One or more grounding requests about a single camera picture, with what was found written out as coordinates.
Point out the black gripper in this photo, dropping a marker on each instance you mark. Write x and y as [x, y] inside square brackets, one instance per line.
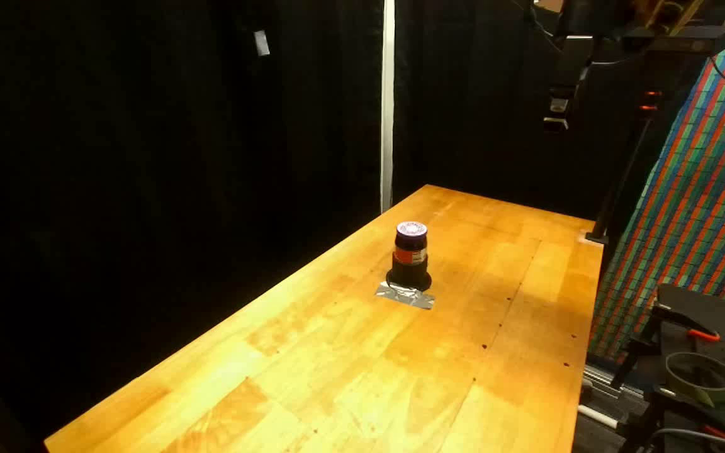
[571, 63]

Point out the dark cup with purple top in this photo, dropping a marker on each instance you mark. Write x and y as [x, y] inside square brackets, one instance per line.
[411, 276]

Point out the black tripod stand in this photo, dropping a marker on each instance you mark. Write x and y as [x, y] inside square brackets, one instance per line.
[631, 160]

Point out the white vertical pole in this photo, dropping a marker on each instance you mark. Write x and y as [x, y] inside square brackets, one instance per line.
[387, 101]

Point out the colourful patterned board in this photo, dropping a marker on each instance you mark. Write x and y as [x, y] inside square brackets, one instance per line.
[706, 209]

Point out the black clamp with orange trigger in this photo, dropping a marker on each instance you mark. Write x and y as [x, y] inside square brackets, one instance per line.
[674, 322]

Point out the grey tape patch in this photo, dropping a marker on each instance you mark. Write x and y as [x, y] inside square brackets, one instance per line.
[396, 296]

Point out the small white hanging tag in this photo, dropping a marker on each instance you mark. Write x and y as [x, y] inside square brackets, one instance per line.
[264, 44]

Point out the grey tape roll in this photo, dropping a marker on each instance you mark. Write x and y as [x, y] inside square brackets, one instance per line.
[702, 368]

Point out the black curtain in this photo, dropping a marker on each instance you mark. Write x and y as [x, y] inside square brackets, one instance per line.
[127, 166]

